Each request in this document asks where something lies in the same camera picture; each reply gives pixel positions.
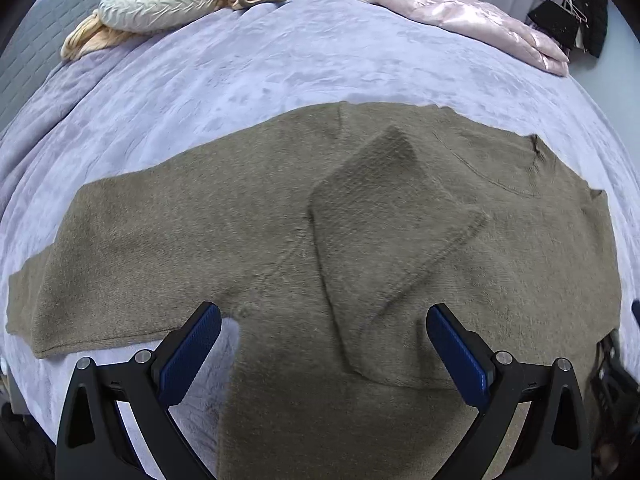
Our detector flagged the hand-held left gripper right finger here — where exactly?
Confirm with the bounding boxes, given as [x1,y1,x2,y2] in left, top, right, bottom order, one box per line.
[425,303,594,480]

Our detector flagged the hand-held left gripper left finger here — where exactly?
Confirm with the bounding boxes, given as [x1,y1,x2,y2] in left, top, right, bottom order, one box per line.
[55,301,223,480]

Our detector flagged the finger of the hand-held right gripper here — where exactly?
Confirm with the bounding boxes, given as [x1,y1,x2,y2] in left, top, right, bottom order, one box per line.
[591,299,640,413]

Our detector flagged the olive knit sweater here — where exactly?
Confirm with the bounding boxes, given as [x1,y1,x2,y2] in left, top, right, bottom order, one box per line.
[6,101,623,480]

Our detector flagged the black hanging clothes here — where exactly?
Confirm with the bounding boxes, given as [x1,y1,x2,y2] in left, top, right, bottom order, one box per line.
[526,0,609,59]

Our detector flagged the lavender plush blanket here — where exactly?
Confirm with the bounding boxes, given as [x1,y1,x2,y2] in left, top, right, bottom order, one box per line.
[0,0,640,480]

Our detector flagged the pink satin jacket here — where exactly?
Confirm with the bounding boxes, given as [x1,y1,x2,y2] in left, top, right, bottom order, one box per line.
[350,0,571,77]

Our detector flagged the grey padded headboard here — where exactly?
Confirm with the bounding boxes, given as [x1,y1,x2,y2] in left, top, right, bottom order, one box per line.
[0,0,108,131]

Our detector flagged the cream round pleated pillow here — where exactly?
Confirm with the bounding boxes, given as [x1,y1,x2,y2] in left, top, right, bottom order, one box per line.
[98,0,228,35]

